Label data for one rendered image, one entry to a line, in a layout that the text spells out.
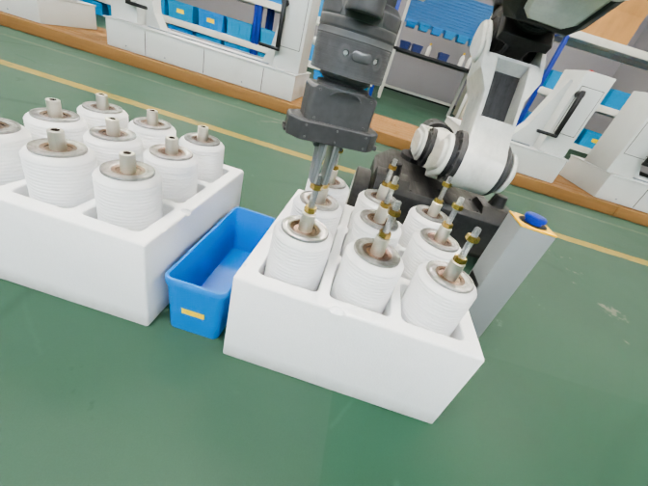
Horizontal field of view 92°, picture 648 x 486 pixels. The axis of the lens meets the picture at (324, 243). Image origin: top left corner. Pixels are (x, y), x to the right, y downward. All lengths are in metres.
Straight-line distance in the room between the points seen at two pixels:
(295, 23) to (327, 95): 2.25
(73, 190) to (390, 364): 0.58
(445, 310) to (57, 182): 0.62
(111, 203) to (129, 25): 2.58
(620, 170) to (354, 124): 2.90
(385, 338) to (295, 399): 0.19
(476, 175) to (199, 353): 0.75
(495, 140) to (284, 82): 1.91
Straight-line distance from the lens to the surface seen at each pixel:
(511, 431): 0.76
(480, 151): 0.90
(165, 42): 2.95
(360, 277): 0.47
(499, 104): 1.02
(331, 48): 0.39
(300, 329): 0.51
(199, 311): 0.60
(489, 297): 0.77
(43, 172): 0.64
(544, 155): 2.85
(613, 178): 3.14
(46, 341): 0.68
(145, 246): 0.55
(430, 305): 0.50
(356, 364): 0.55
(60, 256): 0.67
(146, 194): 0.57
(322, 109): 0.40
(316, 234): 0.48
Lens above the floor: 0.50
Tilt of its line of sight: 31 degrees down
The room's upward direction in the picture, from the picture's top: 17 degrees clockwise
